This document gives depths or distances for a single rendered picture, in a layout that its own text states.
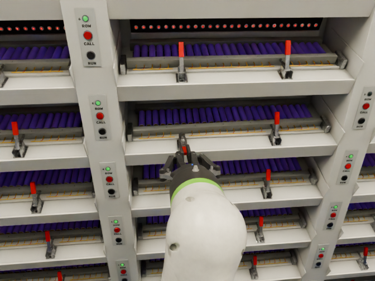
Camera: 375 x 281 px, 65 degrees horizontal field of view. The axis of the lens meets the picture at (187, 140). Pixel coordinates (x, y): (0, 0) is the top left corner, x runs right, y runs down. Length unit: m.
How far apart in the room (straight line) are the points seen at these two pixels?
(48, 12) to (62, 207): 0.54
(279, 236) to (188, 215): 0.78
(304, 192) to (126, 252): 0.61
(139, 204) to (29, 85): 0.45
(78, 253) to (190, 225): 0.76
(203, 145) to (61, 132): 0.40
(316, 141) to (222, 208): 0.59
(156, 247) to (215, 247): 0.70
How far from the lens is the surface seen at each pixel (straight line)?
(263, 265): 1.27
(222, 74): 0.78
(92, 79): 0.74
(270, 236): 1.12
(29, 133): 0.92
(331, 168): 0.99
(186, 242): 0.38
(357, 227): 1.27
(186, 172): 0.51
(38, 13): 0.75
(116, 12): 0.71
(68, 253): 1.11
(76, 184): 0.98
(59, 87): 0.77
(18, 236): 1.17
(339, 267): 1.38
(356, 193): 1.11
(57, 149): 0.88
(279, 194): 1.00
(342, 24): 0.96
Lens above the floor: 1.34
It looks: 28 degrees down
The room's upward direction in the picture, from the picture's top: straight up
